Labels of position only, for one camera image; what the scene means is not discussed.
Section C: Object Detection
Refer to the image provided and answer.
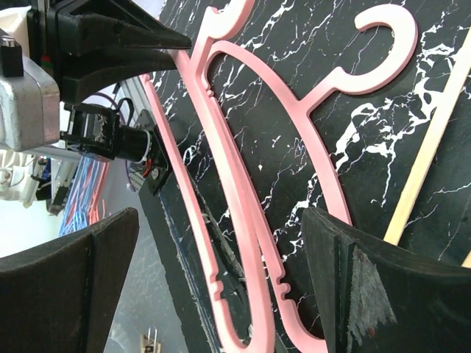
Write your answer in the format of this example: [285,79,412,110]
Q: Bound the light wooden clothes rack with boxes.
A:
[383,34,470,246]

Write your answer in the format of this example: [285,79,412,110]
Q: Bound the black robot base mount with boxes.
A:
[64,98,219,352]

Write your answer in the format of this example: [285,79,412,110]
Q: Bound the blue and pink wire hangers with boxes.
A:
[59,157,109,237]

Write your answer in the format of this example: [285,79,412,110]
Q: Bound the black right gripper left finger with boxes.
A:
[1,207,139,352]

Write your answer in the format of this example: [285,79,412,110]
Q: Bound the wooden clip hanger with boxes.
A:
[141,326,161,353]

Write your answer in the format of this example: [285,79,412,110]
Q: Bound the thick pink plastic hanger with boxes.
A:
[178,1,418,352]

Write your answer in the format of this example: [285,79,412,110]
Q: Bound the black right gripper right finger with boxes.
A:
[302,207,470,352]

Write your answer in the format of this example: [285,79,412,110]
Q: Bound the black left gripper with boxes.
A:
[26,0,192,104]

